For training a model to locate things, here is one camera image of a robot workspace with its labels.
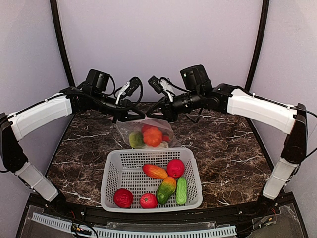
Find red wrinkled fruit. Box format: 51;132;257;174
113;188;134;208
141;124;154;134
167;159;185;178

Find clear zip top bag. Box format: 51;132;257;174
115;117;180;149

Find orange pumpkin toy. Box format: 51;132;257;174
143;127;163;147

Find red chili pepper toy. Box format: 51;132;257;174
162;134;170;141

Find yellow lemon toy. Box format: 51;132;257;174
129;131;144;148

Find white cauliflower toy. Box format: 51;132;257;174
138;141;170;149

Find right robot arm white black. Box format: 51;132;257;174
146;64;308;200

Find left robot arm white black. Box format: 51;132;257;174
0;69;145;203

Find orange yellow mango toy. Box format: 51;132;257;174
142;164;168;179

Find green orange mango toy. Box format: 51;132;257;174
156;177;177;205

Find green bitter gourd toy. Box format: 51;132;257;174
176;177;187;205

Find red wrinkled fruit front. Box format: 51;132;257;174
113;188;134;208

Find red tomato fruit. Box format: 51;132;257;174
139;193;158;209

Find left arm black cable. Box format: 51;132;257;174
106;75;144;110

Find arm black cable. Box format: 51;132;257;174
106;75;144;110
294;106;317;159

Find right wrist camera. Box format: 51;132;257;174
148;76;176;102

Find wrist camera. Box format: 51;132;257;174
115;78;140;105
148;76;176;102

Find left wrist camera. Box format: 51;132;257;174
115;78;140;105

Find white slotted cable duct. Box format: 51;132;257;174
31;213;237;238

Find left electronics board wires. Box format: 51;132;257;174
66;210;100;238

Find electronics board wires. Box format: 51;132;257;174
252;208;280;230
66;210;100;238

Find black front rail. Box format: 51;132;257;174
29;192;298;233

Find left black frame post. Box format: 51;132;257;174
50;0;75;86

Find black frame post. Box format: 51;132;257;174
50;0;75;86
244;0;270;91

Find right black frame post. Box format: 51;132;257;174
244;0;270;91

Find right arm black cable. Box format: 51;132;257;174
294;106;317;159

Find right electronics board wires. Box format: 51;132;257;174
252;208;280;230

